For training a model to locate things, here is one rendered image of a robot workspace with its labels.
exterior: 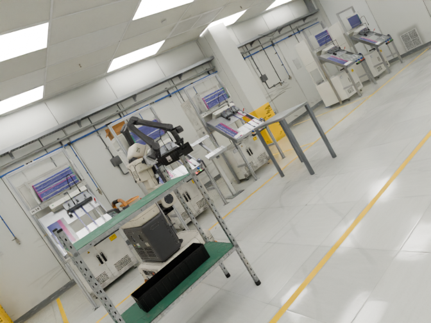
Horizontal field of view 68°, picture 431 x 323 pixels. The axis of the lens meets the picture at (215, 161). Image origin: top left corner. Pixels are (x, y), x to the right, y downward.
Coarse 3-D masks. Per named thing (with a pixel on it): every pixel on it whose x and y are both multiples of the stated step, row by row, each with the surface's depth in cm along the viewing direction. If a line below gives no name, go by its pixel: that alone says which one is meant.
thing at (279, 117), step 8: (304, 104) 394; (280, 112) 448; (288, 112) 393; (312, 112) 397; (272, 120) 405; (280, 120) 457; (312, 120) 400; (256, 128) 439; (288, 128) 382; (320, 128) 399; (288, 136) 460; (264, 144) 445; (296, 144) 385; (328, 144) 402; (296, 152) 464; (272, 160) 450; (304, 160) 388
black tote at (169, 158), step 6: (186, 144) 335; (174, 150) 330; (180, 150) 329; (186, 150) 333; (192, 150) 338; (162, 156) 354; (168, 156) 345; (174, 156) 336; (162, 162) 360; (168, 162) 351
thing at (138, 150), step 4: (136, 144) 323; (140, 144) 326; (132, 148) 325; (136, 148) 322; (140, 148) 325; (144, 148) 327; (128, 152) 333; (132, 152) 322; (136, 152) 321; (140, 152) 324; (144, 152) 328; (128, 156) 330; (132, 156) 323; (136, 156) 322; (140, 156) 323
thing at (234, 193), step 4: (208, 152) 494; (212, 160) 498; (216, 160) 498; (216, 164) 497; (216, 168) 502; (220, 168) 499; (220, 172) 499; (224, 176) 500; (224, 180) 501; (228, 180) 502; (228, 184) 502; (228, 188) 506; (232, 188) 503; (232, 192) 503; (236, 192) 505; (240, 192) 497; (228, 196) 514; (232, 196) 501
